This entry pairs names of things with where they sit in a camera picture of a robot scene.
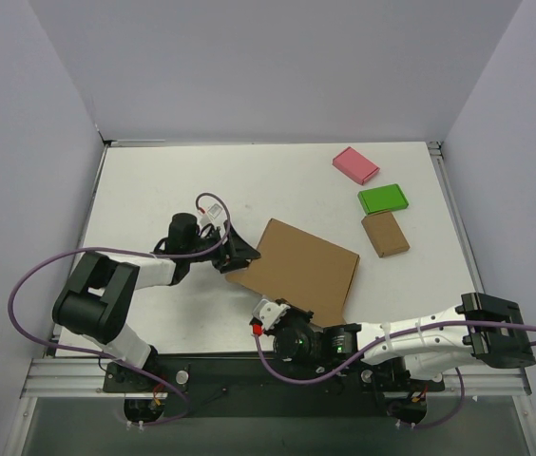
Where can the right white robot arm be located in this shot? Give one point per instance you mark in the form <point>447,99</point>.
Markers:
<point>466,334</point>

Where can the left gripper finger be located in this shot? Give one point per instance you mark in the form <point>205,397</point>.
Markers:
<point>232,264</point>
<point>239,252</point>

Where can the aluminium frame rail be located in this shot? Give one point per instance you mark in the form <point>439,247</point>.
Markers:
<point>139,187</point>

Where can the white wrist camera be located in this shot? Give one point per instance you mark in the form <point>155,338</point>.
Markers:
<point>266,315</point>
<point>213,214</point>

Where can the large brown cardboard box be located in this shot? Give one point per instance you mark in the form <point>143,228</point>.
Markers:
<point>309,272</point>

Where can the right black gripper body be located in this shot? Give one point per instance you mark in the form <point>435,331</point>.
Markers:
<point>294,314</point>

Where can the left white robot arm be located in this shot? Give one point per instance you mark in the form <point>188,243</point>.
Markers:
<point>96,299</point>

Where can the pink paper box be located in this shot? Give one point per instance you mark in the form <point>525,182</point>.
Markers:
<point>355,166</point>

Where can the small brown cardboard box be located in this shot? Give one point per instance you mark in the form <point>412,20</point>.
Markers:
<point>385,234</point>

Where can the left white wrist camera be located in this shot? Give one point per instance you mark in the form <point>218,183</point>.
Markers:
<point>213,214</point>

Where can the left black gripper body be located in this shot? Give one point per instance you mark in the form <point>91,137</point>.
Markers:
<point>229,249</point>

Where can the green paper box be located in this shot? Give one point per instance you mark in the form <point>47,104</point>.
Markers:
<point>383,198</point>

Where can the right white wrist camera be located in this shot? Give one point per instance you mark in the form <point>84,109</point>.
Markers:
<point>266,315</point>

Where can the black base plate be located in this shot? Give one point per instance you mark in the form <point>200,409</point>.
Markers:
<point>236,385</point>

